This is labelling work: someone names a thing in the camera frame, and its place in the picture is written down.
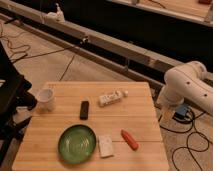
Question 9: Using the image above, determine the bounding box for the white sponge block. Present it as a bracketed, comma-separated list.
[98, 135, 114, 158]

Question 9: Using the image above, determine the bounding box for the white bracket on rail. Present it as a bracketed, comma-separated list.
[45, 4, 65, 22]

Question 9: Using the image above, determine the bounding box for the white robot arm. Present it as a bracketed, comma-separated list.
[158, 61, 213, 120]

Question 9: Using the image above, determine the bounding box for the white plastic bottle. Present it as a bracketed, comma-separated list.
[98, 90, 128, 107]

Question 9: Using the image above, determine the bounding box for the long metal rail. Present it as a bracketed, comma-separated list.
[0, 0, 213, 93]

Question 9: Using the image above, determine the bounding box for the blue power box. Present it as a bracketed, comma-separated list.
[174, 104, 189, 119]

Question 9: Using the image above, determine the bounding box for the green ceramic bowl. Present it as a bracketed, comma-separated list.
[58, 124, 96, 165]

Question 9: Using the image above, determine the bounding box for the black remote control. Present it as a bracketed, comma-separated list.
[80, 101, 89, 120]

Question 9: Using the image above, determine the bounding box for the red pepper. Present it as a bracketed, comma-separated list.
[121, 130, 139, 150]

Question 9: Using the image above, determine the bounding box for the black floor cable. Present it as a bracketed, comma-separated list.
[0, 19, 88, 82]

